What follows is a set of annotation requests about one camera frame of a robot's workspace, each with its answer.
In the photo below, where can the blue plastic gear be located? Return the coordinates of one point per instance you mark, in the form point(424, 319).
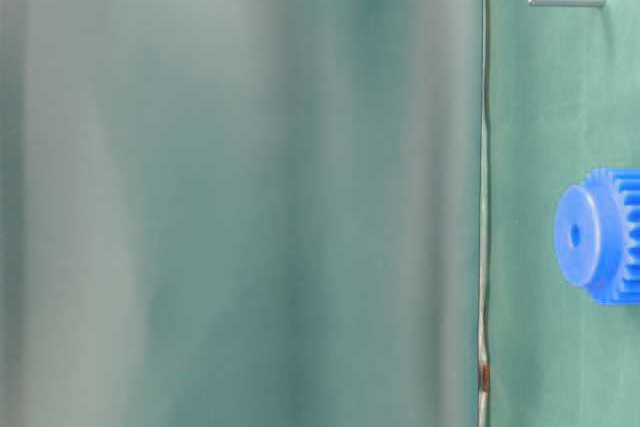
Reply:
point(596, 235)

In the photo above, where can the green cloth mat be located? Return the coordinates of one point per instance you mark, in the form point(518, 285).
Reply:
point(308, 212)

